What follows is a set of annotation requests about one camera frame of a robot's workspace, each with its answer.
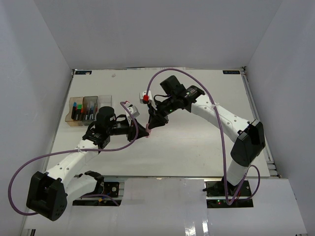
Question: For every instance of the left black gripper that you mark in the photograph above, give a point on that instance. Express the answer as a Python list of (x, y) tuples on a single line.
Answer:
[(131, 129)]

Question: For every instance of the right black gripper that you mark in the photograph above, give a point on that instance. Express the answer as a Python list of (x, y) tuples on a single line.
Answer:
[(156, 120)]

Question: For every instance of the pink transparent highlighter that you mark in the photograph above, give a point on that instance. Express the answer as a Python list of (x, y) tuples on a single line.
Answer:
[(148, 130)]

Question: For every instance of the orange cap black highlighter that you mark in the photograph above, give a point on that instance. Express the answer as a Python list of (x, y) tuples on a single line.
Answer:
[(82, 114)]

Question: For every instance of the green cap black highlighter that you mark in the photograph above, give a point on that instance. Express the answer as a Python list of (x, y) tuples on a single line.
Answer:
[(78, 112)]

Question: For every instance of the blue cap black highlighter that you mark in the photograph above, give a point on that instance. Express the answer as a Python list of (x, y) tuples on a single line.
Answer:
[(73, 112)]

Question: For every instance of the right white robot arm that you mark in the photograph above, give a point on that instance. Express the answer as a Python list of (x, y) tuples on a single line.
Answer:
[(248, 137)]

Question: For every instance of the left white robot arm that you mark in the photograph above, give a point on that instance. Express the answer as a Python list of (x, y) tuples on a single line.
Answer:
[(48, 192)]

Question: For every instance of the grey transparent container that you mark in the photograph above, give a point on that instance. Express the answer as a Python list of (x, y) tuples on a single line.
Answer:
[(89, 101)]

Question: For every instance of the brown transparent container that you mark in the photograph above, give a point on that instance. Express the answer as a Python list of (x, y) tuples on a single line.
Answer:
[(68, 120)]

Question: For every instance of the right blue table label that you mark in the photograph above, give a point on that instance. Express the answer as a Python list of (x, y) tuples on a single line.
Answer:
[(230, 72)]

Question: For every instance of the blue table label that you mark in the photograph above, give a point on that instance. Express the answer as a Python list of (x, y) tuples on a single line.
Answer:
[(230, 72), (84, 72)]

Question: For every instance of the left blue table label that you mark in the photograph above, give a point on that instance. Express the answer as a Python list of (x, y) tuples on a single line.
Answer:
[(84, 72)]

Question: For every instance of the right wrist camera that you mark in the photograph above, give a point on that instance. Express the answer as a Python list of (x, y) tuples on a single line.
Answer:
[(146, 98)]

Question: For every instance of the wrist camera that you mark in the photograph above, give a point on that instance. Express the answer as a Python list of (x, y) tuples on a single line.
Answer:
[(146, 98), (132, 110)]

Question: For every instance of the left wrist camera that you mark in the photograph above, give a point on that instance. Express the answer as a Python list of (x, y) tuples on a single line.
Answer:
[(132, 110)]

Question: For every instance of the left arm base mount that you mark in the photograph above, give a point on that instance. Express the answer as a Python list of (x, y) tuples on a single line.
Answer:
[(93, 190)]

